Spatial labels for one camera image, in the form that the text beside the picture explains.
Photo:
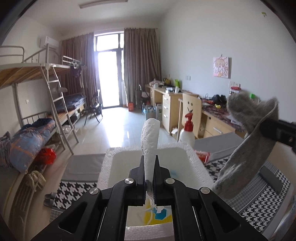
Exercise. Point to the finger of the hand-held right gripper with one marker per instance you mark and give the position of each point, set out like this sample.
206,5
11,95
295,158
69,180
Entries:
282,132

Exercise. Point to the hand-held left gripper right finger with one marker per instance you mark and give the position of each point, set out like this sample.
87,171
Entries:
158,185

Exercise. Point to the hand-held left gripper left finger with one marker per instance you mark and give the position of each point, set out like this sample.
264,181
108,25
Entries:
141,185

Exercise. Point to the white foam box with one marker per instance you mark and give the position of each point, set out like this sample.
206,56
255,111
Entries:
120,166

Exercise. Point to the white paper towel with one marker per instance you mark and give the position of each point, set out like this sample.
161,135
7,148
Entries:
150,139

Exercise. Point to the grey sock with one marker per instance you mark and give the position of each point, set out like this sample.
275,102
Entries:
242,162

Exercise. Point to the black phone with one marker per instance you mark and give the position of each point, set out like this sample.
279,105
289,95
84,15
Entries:
271,179

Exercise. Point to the red snack packet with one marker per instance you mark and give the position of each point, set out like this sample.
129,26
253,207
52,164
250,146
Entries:
203,155

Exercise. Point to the white pump bottle red cap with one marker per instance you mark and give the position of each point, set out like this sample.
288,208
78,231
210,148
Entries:
186,136

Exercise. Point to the wooden desk with patterned cover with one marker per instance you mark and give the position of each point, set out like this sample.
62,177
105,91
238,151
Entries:
217,127

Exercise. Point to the wooden desk with drawers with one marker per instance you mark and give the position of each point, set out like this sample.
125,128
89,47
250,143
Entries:
166,109

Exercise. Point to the orange container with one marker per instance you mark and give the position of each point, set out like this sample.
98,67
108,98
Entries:
131,106

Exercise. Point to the wooden chair with smiley face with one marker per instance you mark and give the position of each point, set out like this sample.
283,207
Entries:
190,104

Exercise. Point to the grey slipper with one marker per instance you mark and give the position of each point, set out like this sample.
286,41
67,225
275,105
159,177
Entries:
49,203
50,195

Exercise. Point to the black folding chair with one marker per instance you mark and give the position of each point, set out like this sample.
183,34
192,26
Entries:
93,106

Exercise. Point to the red plastic bag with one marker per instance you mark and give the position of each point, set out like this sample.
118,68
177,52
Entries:
46,155

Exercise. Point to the green bag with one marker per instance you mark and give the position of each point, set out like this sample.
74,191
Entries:
177,83

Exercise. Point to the beige cloth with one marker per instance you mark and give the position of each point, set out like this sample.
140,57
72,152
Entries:
35,180

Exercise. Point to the dark blue bedding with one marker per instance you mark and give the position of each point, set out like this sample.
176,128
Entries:
74,103

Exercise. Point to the glass balcony door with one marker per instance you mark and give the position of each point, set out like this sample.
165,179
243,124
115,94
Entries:
108,76

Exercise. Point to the brown curtain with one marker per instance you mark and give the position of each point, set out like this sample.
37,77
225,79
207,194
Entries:
142,67
78,69

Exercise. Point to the blue orange patterned quilt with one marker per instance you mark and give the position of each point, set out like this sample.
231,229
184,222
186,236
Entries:
25,141

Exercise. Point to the dark hanging clothes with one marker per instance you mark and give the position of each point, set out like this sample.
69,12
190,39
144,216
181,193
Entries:
76,74

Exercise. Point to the small metal bunk bed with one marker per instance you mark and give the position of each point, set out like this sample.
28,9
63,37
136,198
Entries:
74,62

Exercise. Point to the large metal bunk bed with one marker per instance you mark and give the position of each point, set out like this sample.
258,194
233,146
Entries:
23,71

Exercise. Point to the white air conditioner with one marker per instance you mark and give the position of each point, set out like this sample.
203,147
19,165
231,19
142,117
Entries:
48,41

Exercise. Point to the ceiling tube light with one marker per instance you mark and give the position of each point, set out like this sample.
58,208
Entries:
104,3

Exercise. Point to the white wall socket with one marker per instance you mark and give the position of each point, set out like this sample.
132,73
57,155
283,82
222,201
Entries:
234,85

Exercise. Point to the pink cartoon wall picture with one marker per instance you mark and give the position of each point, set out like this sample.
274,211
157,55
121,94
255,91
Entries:
221,67

